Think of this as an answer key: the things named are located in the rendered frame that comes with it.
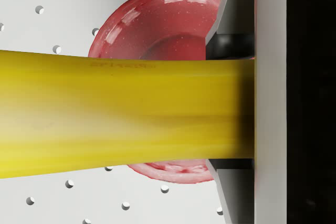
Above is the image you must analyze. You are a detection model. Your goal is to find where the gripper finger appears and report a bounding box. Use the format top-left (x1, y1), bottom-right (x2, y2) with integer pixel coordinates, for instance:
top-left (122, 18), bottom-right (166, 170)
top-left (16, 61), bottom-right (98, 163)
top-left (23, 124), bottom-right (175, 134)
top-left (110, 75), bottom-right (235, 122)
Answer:
top-left (205, 158), bottom-right (255, 224)
top-left (205, 0), bottom-right (255, 60)

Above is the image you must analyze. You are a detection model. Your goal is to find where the banana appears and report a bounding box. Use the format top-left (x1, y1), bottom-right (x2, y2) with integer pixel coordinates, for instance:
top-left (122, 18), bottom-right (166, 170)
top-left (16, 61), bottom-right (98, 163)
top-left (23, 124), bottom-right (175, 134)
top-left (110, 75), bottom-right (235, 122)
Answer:
top-left (0, 49), bottom-right (256, 180)

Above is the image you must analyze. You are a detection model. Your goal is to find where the red plate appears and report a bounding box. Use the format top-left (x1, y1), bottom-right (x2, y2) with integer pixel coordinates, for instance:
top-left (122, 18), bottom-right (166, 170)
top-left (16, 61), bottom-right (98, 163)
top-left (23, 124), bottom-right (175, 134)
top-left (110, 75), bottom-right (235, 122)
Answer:
top-left (88, 0), bottom-right (226, 184)

